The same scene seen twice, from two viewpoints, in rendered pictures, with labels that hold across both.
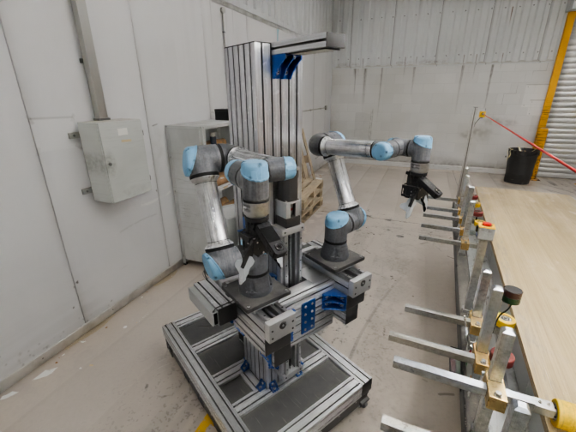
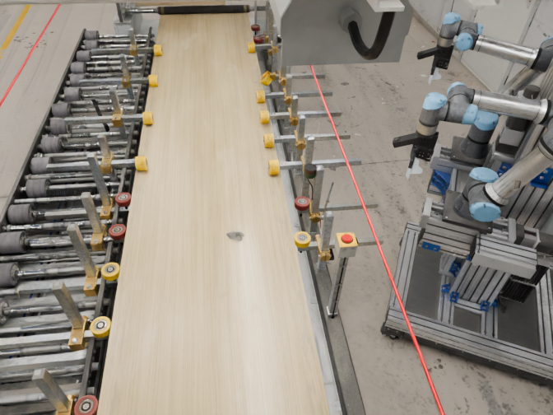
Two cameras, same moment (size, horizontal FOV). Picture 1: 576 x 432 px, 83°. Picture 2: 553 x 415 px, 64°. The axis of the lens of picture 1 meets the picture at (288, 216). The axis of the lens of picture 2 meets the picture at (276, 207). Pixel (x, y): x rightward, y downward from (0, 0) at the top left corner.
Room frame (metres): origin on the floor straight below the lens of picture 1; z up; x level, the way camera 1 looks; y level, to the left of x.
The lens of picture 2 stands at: (2.28, -1.85, 2.50)
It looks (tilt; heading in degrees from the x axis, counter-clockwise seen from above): 44 degrees down; 147
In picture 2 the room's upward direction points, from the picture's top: 2 degrees clockwise
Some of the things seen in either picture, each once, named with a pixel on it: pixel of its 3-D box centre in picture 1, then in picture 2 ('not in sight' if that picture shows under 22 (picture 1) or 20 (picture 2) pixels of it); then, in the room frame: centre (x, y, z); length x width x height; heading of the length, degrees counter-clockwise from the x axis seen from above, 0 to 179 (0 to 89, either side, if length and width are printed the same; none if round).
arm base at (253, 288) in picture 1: (255, 278); (476, 143); (1.22, 0.14, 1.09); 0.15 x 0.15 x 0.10
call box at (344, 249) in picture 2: (485, 231); (346, 245); (1.49, -0.99, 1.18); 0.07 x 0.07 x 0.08; 65
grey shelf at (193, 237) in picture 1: (216, 191); not in sight; (3.61, 0.83, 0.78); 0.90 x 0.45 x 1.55; 158
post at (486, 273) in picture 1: (476, 314); (323, 247); (1.25, -0.88, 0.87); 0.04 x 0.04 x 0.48; 65
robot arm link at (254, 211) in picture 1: (255, 207); (445, 40); (0.87, 0.09, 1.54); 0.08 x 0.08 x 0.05
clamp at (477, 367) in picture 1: (481, 358); (313, 211); (1.00, -0.77, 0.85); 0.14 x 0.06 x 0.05; 155
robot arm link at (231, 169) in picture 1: (246, 173); (469, 31); (0.96, 0.13, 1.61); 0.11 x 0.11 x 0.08; 31
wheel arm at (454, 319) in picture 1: (453, 319); (340, 244); (1.25, -0.78, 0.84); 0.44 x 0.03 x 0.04; 65
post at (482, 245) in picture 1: (475, 276); (337, 284); (1.49, -0.99, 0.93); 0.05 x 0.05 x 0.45; 65
